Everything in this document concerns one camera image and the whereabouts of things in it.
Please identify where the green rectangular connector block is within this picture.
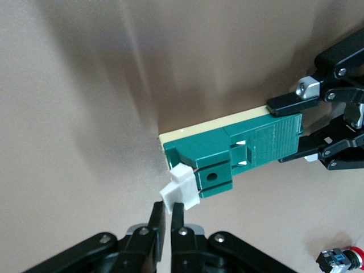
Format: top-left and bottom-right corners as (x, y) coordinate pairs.
(158, 105), (305, 214)

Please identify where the brown paper table cover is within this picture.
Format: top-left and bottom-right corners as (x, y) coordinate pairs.
(0, 0), (364, 273)

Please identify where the red button black block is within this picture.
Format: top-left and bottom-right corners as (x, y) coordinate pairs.
(315, 246), (364, 271)

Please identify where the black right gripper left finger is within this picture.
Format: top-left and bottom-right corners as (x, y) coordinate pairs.
(22, 201), (167, 273)

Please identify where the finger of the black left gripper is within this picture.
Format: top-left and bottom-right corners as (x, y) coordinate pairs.
(277, 114), (364, 172)
(266, 27), (364, 118)

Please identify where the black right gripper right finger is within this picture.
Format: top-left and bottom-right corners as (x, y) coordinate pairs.
(170, 202), (299, 273)

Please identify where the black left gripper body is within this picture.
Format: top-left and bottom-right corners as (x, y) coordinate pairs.
(342, 101), (364, 133)

